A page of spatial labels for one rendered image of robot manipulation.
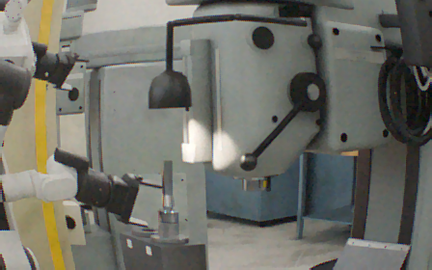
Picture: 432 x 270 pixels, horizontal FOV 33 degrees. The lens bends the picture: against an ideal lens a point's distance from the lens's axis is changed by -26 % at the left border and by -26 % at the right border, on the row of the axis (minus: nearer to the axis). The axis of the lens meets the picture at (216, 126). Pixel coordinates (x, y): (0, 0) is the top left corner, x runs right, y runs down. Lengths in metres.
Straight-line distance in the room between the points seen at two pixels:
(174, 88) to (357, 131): 0.37
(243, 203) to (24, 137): 6.18
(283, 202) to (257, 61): 7.56
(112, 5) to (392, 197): 9.49
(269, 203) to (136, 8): 3.49
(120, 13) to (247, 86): 9.67
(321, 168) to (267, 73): 7.62
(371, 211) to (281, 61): 0.53
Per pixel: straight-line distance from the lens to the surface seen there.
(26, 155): 3.31
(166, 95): 1.55
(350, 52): 1.69
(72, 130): 10.08
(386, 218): 1.93
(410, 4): 1.54
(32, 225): 3.34
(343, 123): 1.68
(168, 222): 2.04
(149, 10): 11.40
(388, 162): 1.93
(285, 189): 9.14
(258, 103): 1.60
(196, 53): 1.63
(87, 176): 1.95
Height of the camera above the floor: 1.48
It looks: 3 degrees down
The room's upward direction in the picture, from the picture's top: 2 degrees counter-clockwise
